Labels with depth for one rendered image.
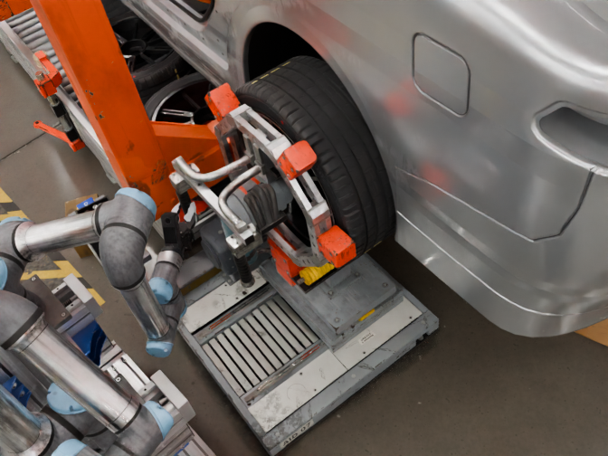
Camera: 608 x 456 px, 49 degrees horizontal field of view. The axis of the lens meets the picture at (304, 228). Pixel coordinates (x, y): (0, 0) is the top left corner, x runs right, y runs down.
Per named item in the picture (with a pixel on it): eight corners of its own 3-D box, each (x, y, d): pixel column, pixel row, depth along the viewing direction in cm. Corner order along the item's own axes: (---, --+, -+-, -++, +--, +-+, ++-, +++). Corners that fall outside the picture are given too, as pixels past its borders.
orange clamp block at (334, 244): (337, 238, 198) (357, 256, 193) (318, 252, 196) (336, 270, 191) (336, 223, 193) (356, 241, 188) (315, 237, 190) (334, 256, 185)
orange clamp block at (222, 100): (242, 107, 204) (227, 80, 203) (222, 118, 202) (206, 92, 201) (238, 111, 211) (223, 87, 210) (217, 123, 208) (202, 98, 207)
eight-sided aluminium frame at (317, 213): (342, 286, 216) (324, 168, 174) (326, 297, 214) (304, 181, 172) (251, 196, 247) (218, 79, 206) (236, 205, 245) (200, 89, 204)
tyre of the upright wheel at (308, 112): (342, 223, 257) (442, 239, 197) (294, 256, 250) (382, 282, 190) (262, 70, 240) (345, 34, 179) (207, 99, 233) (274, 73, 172)
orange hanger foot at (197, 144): (291, 140, 272) (278, 71, 246) (184, 205, 257) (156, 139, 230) (269, 121, 282) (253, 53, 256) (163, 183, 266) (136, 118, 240)
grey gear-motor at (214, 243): (313, 249, 291) (302, 195, 264) (234, 302, 278) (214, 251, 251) (289, 225, 301) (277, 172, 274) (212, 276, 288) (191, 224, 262)
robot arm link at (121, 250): (126, 261, 158) (180, 360, 195) (137, 226, 165) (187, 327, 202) (80, 261, 160) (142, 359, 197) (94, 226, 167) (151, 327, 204)
